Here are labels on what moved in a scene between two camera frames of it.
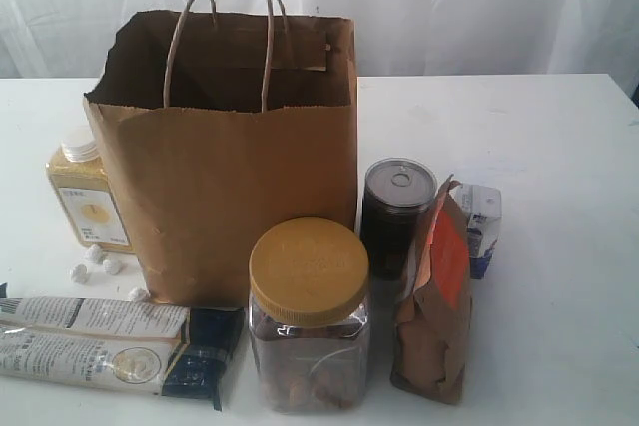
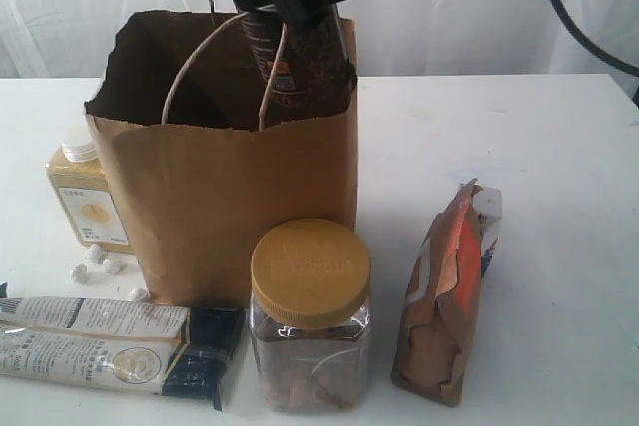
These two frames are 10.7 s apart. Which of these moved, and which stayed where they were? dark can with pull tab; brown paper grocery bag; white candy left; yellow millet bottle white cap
Moved: dark can with pull tab
Stayed: brown paper grocery bag; yellow millet bottle white cap; white candy left
